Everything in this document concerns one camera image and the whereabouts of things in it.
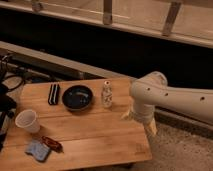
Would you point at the dark blue bowl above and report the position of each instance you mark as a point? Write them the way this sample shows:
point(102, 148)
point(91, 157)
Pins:
point(77, 97)

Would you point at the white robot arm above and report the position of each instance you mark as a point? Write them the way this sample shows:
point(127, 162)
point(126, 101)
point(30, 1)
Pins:
point(153, 90)

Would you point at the red brown small tool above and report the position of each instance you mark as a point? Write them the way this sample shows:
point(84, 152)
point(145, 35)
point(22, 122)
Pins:
point(52, 144)

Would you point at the white plastic cup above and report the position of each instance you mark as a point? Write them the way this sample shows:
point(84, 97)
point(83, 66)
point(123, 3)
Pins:
point(27, 120)

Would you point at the wooden board table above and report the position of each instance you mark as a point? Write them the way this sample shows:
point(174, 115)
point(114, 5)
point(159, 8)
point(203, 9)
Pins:
point(90, 138)

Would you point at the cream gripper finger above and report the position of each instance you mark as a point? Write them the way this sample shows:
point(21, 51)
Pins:
point(127, 115)
point(152, 127)

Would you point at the metal window rail frame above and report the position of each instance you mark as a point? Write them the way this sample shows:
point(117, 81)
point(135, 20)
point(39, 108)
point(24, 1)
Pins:
point(187, 21)

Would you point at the small clear bottle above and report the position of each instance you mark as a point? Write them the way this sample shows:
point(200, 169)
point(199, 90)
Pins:
point(106, 94)

